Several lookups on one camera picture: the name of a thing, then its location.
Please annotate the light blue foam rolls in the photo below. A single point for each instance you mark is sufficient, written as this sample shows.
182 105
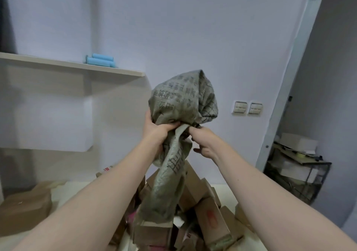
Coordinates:
101 60

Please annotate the person's right forearm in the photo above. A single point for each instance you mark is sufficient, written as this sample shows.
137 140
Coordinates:
267 200

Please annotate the dark hanging garment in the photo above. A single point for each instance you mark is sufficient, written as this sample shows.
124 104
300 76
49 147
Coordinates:
6 22

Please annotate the light wooden wall shelf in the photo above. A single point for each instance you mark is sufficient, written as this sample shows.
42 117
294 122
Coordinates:
69 63

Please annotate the pink packet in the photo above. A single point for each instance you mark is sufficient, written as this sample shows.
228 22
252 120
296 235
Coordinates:
132 221

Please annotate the large flat cardboard box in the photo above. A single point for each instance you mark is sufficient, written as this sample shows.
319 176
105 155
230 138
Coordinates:
23 209

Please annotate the person's left thumb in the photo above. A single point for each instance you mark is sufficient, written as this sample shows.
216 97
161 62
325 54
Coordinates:
147 118

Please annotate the white door frame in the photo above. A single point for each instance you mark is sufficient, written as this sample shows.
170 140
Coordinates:
292 72

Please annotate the white wall light switch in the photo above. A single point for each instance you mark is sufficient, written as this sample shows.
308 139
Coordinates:
240 107
255 109

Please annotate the person's right hand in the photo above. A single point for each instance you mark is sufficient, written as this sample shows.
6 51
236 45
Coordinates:
207 143

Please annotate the pile of brown cardboard boxes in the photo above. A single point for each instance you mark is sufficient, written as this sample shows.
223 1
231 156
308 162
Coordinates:
203 203

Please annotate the white box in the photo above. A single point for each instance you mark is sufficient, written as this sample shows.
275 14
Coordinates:
299 142

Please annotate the person's left forearm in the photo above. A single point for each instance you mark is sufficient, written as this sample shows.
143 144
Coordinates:
92 203

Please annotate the person's left hand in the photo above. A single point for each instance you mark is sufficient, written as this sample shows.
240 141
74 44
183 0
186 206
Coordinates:
156 138

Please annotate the grey-green printed woven sack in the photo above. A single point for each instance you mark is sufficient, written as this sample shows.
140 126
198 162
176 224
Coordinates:
181 103

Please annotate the person's right thumb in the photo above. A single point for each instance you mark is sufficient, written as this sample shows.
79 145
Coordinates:
198 149

